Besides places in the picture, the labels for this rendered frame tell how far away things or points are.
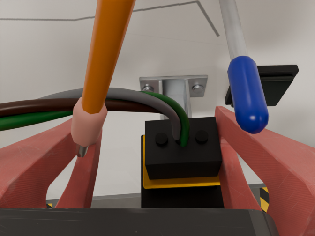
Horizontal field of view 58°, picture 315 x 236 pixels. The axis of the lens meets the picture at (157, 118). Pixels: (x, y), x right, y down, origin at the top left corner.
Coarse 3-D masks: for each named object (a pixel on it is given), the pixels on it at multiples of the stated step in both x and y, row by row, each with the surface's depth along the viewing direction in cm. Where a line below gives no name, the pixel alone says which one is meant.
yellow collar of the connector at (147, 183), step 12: (144, 144) 14; (144, 156) 13; (144, 168) 13; (144, 180) 13; (156, 180) 13; (168, 180) 13; (180, 180) 13; (192, 180) 12; (204, 180) 12; (216, 180) 12
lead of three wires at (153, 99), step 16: (48, 96) 7; (64, 96) 7; (80, 96) 7; (112, 96) 7; (128, 96) 8; (144, 96) 8; (160, 96) 9; (0, 112) 6; (16, 112) 7; (32, 112) 7; (48, 112) 7; (64, 112) 7; (160, 112) 9; (176, 112) 9; (0, 128) 6; (176, 128) 10
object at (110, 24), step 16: (112, 0) 2; (128, 0) 2; (96, 16) 2; (112, 16) 2; (128, 16) 2; (96, 32) 3; (112, 32) 2; (96, 48) 3; (112, 48) 3; (96, 64) 3; (112, 64) 3; (96, 80) 3; (96, 96) 3; (80, 112) 4; (96, 112) 4; (80, 128) 4; (96, 128) 4; (80, 144) 5
